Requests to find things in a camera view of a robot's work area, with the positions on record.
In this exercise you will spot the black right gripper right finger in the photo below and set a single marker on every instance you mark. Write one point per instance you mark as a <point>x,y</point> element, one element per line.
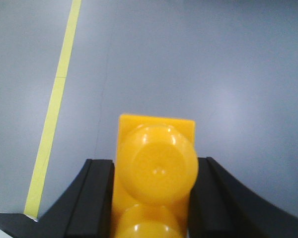
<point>222,207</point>

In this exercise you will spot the yellow floor tape line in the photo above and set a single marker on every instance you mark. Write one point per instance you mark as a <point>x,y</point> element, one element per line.
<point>36,187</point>

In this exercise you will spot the yellow studded toy brick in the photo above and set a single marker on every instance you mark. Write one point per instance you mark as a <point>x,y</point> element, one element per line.
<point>155,170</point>

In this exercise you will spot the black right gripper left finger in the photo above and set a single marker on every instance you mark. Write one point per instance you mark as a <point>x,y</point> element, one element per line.
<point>82,211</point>

